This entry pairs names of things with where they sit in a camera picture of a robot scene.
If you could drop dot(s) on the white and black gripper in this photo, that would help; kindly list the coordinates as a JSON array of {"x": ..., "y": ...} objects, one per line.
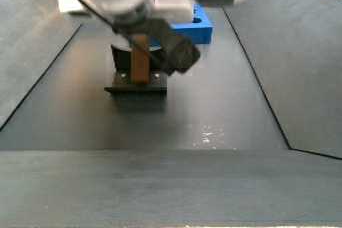
[{"x": 180, "y": 53}]

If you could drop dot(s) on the black curved fixture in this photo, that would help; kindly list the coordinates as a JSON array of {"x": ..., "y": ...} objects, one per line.
[{"x": 122, "y": 83}]

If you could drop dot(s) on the blue shape sorting block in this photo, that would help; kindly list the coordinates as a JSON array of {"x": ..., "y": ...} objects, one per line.
[{"x": 199, "y": 25}]

